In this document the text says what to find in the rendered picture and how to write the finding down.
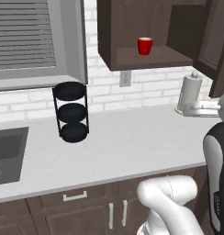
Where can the grey wall outlet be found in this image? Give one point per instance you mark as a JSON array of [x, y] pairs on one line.
[[125, 78]]

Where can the dark wood wall cabinet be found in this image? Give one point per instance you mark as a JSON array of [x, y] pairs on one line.
[[129, 27]]

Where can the black three-tier stand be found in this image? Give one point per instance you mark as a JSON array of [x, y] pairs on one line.
[[71, 113]]

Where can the dark grey sink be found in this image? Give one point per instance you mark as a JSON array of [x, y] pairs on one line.
[[8, 153]]

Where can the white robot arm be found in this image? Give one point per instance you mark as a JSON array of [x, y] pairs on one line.
[[169, 195]]

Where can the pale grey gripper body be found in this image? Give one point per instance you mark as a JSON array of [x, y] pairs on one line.
[[202, 112]]

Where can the dark wood cabinet door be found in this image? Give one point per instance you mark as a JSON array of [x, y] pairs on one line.
[[215, 39]]

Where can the dark wood cupboard door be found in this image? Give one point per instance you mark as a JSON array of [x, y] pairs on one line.
[[77, 220], [9, 220], [132, 217]]

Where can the white paper towel roll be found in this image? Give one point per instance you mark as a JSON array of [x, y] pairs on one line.
[[190, 90]]

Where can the grey window with blinds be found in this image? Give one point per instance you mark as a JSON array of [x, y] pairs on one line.
[[28, 39]]

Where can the red cup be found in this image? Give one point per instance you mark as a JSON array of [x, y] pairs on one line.
[[144, 46]]

